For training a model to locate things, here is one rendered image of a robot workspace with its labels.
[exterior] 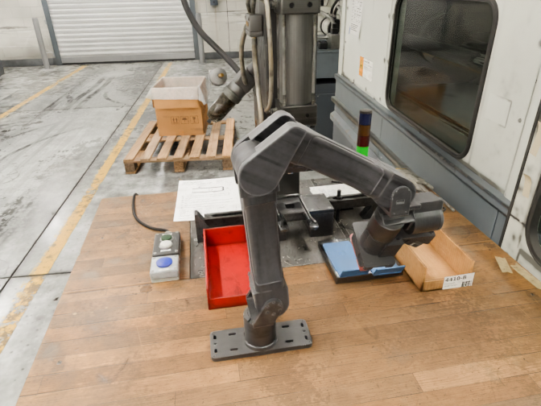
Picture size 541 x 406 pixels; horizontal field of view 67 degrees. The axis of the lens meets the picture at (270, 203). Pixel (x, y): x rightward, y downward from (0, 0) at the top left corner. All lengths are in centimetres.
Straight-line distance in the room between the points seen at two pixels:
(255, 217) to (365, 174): 19
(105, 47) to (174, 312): 978
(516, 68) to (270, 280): 93
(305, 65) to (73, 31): 981
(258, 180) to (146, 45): 980
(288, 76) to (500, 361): 73
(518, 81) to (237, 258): 90
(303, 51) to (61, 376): 83
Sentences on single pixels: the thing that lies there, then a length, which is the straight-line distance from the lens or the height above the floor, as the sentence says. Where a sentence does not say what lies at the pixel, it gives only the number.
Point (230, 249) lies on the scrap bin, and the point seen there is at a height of 91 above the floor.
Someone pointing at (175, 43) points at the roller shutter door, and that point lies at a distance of 1027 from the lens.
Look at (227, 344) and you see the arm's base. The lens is 86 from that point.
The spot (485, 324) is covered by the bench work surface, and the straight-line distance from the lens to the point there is 100.
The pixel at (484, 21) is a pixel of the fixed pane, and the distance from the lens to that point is 152.
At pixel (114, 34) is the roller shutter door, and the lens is 1045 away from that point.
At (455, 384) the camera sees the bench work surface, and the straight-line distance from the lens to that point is 86.
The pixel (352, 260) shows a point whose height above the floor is 92.
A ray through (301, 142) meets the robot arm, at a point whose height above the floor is 132.
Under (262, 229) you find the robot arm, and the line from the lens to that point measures 68.
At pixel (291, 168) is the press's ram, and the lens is 105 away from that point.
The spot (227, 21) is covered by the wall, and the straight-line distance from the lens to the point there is 1022.
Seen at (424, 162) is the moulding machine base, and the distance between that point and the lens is 176.
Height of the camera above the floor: 153
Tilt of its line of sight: 28 degrees down
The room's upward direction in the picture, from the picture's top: 1 degrees counter-clockwise
